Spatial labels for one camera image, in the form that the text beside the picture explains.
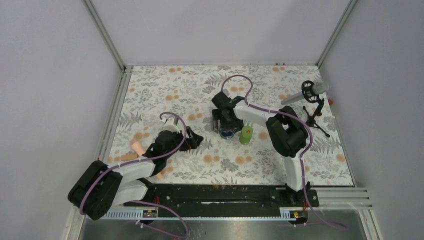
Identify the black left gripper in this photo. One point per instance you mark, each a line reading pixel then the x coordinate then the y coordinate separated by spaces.
pixel 192 141

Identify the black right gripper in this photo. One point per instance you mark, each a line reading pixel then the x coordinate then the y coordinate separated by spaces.
pixel 218 115

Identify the green pill bottle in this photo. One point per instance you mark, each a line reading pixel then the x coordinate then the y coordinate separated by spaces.
pixel 246 135

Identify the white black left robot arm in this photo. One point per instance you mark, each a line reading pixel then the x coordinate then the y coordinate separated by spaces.
pixel 103 186

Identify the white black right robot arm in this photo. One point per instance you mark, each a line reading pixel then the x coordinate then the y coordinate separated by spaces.
pixel 287 134

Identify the wooden stick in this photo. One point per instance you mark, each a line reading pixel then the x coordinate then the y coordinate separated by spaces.
pixel 128 157

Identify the black microphone tripod stand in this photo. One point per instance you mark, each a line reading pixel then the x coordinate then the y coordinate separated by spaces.
pixel 311 121

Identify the silver microphone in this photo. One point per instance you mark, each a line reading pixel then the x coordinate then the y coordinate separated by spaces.
pixel 310 91

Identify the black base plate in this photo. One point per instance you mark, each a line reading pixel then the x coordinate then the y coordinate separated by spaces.
pixel 224 201

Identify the aluminium rail frame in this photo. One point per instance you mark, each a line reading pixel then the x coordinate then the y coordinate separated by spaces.
pixel 320 198

